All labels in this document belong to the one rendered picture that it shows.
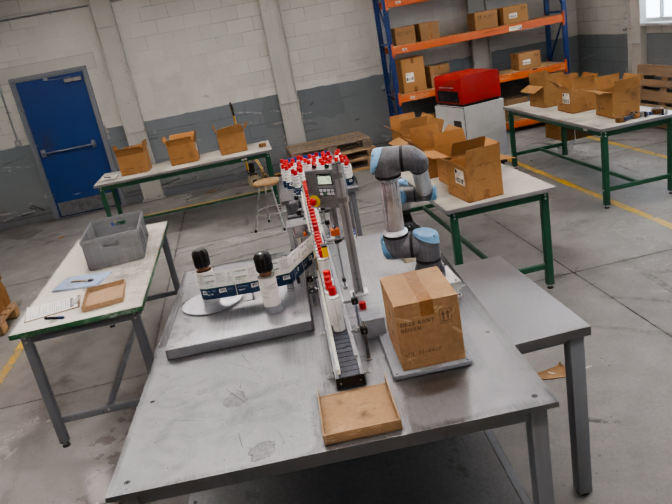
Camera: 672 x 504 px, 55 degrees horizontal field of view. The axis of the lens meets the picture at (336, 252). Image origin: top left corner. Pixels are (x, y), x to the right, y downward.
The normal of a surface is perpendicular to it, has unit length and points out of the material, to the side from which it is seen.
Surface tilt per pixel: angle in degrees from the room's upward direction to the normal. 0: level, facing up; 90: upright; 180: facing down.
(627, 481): 0
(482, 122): 90
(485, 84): 90
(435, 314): 90
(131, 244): 90
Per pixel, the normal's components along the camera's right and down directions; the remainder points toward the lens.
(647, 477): -0.18, -0.93
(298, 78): 0.16, 0.30
